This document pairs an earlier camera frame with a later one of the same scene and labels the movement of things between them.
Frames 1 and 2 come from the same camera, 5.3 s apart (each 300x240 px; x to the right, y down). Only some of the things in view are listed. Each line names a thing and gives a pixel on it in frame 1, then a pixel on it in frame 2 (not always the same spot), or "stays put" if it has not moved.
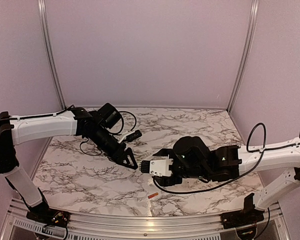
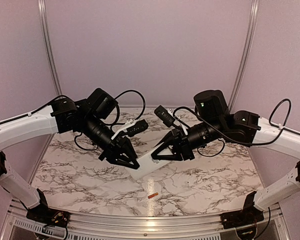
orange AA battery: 152,195 stays put
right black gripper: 164,181 -> 185,150
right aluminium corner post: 255,7 stays put
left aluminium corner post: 42,5 stays put
